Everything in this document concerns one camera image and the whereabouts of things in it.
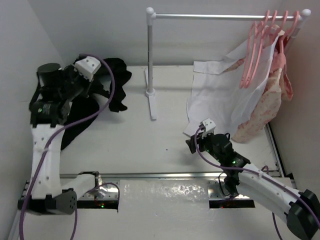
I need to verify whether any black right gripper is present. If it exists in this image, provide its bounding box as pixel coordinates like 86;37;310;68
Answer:
185;129;223;164

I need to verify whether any black shirt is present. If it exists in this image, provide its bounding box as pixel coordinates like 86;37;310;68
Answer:
29;57;133;151

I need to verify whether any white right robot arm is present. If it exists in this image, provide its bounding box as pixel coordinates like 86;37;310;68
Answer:
186;133;320;240

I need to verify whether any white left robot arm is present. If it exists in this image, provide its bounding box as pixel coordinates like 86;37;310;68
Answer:
17;56;103;215

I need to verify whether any white shirt on hanger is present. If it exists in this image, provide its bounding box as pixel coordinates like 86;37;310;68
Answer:
183;41;276;136

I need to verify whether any white foil cover sheet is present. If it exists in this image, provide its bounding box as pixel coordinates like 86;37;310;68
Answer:
119;179;209;213

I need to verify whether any pink floral garment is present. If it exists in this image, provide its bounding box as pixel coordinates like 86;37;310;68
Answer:
232;39;294;143

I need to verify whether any white metal clothes rack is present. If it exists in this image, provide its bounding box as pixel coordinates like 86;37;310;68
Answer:
144;7;312;122

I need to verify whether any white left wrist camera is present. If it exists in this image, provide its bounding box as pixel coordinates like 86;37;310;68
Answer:
74;56;101;82

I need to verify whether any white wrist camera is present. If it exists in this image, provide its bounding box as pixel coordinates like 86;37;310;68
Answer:
199;118;216;138
74;56;101;82

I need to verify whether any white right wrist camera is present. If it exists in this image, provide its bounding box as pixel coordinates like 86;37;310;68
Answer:
199;118;216;138

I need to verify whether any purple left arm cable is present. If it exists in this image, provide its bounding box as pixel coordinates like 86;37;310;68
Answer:
19;53;118;240

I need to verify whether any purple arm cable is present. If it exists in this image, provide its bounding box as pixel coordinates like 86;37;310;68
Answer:
19;53;118;240
194;126;320;240

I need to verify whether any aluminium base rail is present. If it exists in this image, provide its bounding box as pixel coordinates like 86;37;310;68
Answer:
17;123;296;210

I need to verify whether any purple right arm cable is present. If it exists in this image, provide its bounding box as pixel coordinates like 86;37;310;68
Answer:
194;126;320;240

